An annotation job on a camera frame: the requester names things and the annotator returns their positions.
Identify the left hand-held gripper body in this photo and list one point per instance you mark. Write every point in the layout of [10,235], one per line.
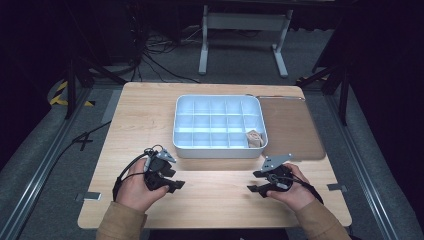
[156,173]

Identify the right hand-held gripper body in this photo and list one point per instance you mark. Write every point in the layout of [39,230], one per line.
[280,178]

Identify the beige sock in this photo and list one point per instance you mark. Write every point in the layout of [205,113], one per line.
[255,138]

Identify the white compartment tray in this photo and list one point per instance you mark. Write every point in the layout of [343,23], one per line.
[213,123]

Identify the person's right hand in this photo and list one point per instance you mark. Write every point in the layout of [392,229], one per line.
[296,196]

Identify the person's left hand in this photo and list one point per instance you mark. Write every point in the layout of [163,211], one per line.
[135,191]

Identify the black tripod stand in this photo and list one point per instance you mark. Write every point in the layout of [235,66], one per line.
[71,90]
[343,96]

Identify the yellow black hazard tape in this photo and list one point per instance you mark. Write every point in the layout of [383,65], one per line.
[60,88]

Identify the grey table bracket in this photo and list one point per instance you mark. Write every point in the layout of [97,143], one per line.
[336,187]
[90,196]

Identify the metal floor rail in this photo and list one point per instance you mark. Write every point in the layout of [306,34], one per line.
[360,160]
[43,170]

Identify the white metal table frame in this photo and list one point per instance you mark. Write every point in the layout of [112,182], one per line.
[245,21]

